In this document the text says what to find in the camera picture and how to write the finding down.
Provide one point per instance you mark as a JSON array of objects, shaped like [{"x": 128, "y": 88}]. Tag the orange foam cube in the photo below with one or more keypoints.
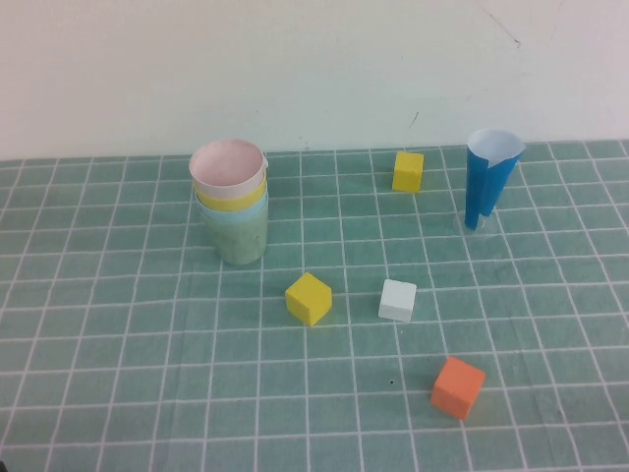
[{"x": 457, "y": 388}]

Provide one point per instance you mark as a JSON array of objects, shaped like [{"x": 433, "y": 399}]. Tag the green checked tablecloth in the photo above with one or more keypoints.
[{"x": 98, "y": 319}]

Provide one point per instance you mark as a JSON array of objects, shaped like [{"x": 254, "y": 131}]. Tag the blue paper cone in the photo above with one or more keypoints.
[{"x": 486, "y": 187}]

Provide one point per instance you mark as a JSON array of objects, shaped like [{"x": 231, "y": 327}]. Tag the light blue plastic cup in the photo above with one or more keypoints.
[{"x": 231, "y": 217}]

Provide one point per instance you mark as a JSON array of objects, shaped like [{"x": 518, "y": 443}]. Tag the yellow foam cube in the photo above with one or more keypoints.
[
  {"x": 307, "y": 300},
  {"x": 408, "y": 169}
]

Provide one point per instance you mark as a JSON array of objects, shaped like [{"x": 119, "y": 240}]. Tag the yellow plastic cup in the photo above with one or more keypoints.
[{"x": 231, "y": 202}]

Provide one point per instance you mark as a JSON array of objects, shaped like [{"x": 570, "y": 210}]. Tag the pale green plastic cup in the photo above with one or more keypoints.
[{"x": 241, "y": 241}]

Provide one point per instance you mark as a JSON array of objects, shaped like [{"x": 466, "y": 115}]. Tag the white foam cube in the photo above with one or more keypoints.
[{"x": 398, "y": 300}]

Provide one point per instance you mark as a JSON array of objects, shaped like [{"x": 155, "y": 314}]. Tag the pink plastic cup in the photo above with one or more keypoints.
[{"x": 226, "y": 167}]

